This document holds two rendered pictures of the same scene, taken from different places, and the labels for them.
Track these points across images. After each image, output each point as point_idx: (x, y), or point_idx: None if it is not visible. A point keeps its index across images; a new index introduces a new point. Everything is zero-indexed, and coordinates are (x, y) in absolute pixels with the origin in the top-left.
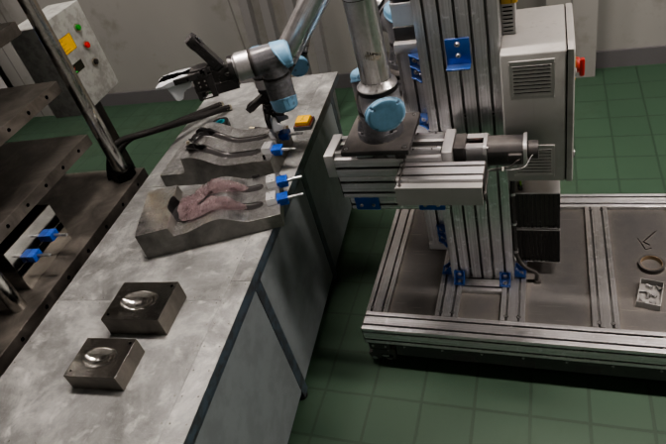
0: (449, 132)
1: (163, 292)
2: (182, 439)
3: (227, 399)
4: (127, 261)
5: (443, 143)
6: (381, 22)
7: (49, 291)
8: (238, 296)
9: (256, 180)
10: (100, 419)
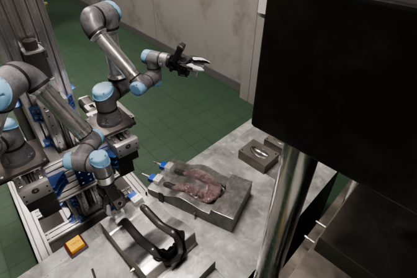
0: (90, 113)
1: (247, 148)
2: None
3: None
4: (263, 202)
5: None
6: (8, 140)
7: (319, 219)
8: (216, 144)
9: (163, 191)
10: None
